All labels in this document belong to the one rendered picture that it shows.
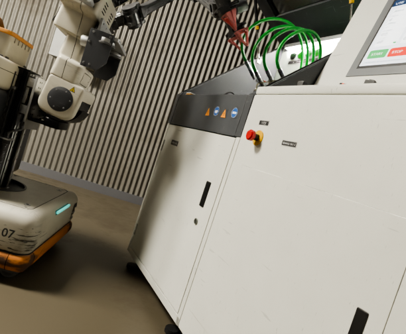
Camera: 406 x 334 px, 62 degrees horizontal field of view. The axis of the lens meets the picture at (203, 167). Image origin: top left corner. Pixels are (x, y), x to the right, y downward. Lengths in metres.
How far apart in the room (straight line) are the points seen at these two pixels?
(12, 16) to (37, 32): 0.26
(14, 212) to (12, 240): 0.10
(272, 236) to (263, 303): 0.18
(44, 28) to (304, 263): 3.31
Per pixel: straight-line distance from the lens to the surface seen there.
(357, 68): 1.32
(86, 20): 1.64
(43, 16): 3.78
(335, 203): 0.85
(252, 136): 1.09
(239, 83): 1.98
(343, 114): 0.92
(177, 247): 1.41
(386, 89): 0.88
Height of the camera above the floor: 0.70
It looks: 2 degrees down
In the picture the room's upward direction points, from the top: 18 degrees clockwise
